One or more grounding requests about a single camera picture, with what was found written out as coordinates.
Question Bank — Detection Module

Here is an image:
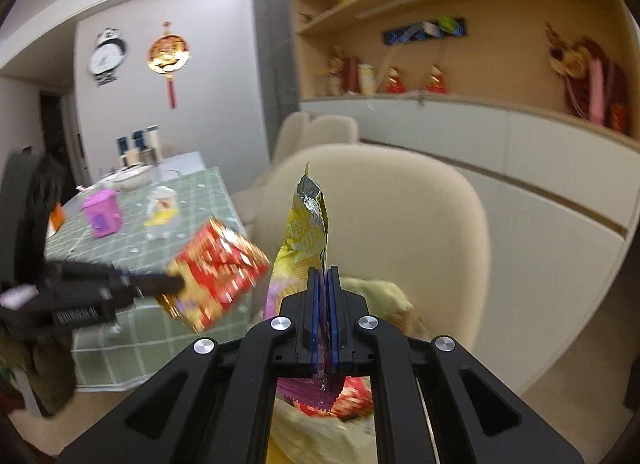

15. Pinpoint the yellow snack packet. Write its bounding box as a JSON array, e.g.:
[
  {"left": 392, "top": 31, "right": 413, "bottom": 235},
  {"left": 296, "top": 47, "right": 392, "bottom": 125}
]
[{"left": 284, "top": 161, "right": 332, "bottom": 286}]

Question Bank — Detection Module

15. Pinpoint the white thermos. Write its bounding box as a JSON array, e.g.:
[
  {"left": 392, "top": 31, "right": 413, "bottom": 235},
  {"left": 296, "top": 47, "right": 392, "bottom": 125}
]
[{"left": 145, "top": 125, "right": 161, "bottom": 163}]

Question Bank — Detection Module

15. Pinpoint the panda wall clock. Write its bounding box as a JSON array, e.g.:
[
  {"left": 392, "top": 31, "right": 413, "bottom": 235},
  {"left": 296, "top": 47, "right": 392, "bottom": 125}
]
[{"left": 88, "top": 26, "right": 128, "bottom": 88}]

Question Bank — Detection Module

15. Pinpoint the red gold knot ornament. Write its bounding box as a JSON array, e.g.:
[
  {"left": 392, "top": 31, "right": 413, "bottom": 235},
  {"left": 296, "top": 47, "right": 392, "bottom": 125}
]
[{"left": 146, "top": 21, "right": 193, "bottom": 110}]

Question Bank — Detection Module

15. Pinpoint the pink cartoon candy wrapper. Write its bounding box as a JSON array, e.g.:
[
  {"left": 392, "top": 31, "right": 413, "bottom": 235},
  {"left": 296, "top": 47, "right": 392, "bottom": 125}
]
[{"left": 275, "top": 378, "right": 351, "bottom": 416}]

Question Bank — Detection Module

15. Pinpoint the dark bin with yellow bag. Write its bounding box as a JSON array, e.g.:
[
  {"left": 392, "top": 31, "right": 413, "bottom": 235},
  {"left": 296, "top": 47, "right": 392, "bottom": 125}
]
[{"left": 264, "top": 275, "right": 427, "bottom": 464}]

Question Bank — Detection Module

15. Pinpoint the red gold patterned box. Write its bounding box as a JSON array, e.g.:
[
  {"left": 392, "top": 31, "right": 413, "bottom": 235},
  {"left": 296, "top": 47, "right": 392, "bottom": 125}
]
[{"left": 155, "top": 215, "right": 272, "bottom": 333}]

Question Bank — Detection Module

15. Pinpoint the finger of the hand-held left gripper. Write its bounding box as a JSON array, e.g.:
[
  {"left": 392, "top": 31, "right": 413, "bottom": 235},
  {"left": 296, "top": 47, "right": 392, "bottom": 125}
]
[{"left": 116, "top": 271, "right": 186, "bottom": 298}]

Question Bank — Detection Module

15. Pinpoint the green checked tablecloth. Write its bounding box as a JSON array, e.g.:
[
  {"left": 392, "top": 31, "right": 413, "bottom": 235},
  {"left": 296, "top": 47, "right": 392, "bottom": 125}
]
[{"left": 42, "top": 166, "right": 274, "bottom": 391}]

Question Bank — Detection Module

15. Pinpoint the beige chair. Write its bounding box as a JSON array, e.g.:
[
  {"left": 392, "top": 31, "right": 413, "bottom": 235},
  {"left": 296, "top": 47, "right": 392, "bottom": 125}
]
[
  {"left": 249, "top": 143, "right": 492, "bottom": 396},
  {"left": 304, "top": 115, "right": 360, "bottom": 146},
  {"left": 269, "top": 111, "right": 312, "bottom": 165}
]

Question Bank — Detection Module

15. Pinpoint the large flower pattern bowl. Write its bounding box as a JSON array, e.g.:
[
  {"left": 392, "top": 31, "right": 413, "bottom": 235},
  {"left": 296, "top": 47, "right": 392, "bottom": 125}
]
[{"left": 107, "top": 163, "right": 154, "bottom": 190}]

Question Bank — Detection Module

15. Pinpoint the red snack bag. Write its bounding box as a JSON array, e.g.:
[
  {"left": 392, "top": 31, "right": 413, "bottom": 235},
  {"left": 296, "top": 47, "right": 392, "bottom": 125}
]
[{"left": 339, "top": 377, "right": 373, "bottom": 421}]

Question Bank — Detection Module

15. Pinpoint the red gift bag with doll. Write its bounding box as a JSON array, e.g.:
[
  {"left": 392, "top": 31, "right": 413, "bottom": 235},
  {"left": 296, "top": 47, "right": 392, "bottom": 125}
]
[{"left": 544, "top": 21, "right": 631, "bottom": 135}]

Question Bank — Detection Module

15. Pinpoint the wooden shelf unit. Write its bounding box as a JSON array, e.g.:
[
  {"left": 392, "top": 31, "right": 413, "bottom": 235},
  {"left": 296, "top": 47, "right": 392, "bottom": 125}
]
[{"left": 287, "top": 0, "right": 640, "bottom": 137}]

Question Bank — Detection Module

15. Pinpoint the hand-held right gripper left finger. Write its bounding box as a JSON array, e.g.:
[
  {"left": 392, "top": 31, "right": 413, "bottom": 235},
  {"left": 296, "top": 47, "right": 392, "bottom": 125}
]
[{"left": 57, "top": 267, "right": 322, "bottom": 464}]

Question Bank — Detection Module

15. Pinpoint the white orange tissue box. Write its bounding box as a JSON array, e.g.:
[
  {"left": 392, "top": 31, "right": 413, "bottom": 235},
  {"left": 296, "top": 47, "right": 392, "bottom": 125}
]
[{"left": 47, "top": 203, "right": 66, "bottom": 245}]

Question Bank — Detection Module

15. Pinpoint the purple toy bin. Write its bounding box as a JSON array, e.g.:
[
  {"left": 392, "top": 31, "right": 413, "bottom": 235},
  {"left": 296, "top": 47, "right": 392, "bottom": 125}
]
[{"left": 82, "top": 189, "right": 122, "bottom": 238}]

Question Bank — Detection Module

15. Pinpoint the flower doll ornament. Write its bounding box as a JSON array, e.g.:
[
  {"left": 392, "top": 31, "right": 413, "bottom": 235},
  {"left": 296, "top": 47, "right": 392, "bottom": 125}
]
[{"left": 327, "top": 46, "right": 347, "bottom": 95}]

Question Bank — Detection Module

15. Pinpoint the dark red bag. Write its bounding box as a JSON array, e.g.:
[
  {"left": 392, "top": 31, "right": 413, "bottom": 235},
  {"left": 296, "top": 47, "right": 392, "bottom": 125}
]
[{"left": 342, "top": 56, "right": 361, "bottom": 96}]

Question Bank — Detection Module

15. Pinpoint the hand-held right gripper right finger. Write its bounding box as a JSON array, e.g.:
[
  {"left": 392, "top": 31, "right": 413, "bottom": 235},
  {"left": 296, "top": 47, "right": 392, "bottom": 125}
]
[{"left": 326, "top": 267, "right": 586, "bottom": 464}]

